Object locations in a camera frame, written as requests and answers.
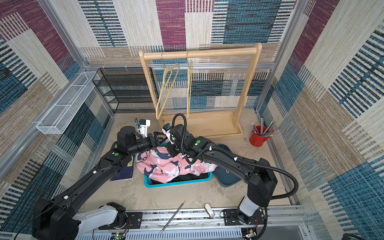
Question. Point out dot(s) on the thin metal rod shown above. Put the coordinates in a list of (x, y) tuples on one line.
[(172, 217)]

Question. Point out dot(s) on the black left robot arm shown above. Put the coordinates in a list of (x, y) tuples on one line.
[(58, 218)]

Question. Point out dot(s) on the black shorts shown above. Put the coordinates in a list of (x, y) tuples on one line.
[(180, 178)]

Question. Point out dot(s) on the red pen cup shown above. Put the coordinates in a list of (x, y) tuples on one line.
[(255, 139)]

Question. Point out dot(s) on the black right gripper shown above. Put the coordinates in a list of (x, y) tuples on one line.
[(171, 147)]

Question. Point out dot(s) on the turquoise plastic basket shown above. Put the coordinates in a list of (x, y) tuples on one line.
[(175, 184)]

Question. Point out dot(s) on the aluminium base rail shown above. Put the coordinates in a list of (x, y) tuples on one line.
[(277, 223)]

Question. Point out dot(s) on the dark blue book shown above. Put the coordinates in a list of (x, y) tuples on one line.
[(126, 173)]

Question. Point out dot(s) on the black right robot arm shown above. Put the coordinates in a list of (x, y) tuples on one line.
[(259, 175)]

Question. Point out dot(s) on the wooden clothes rack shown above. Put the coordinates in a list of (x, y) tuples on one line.
[(216, 125)]

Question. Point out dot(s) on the white wire wall basket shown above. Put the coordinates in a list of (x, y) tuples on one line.
[(58, 118)]

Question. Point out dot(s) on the black wire shelf rack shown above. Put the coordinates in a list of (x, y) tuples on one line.
[(124, 89)]

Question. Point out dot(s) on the small white block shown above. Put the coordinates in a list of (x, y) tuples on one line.
[(209, 211)]

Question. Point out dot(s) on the yellow hanger of black shorts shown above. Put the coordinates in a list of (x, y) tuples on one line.
[(189, 83)]

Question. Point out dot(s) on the dark teal plastic tray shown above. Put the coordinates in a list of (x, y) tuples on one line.
[(225, 178)]

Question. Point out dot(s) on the pink patterned shorts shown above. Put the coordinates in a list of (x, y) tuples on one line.
[(158, 165)]

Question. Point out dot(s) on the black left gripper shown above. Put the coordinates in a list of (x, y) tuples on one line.
[(156, 138)]

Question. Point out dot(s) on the yellow hanger of beige shorts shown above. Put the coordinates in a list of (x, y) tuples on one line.
[(169, 78)]

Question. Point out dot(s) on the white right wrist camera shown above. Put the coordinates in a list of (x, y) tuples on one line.
[(166, 131)]

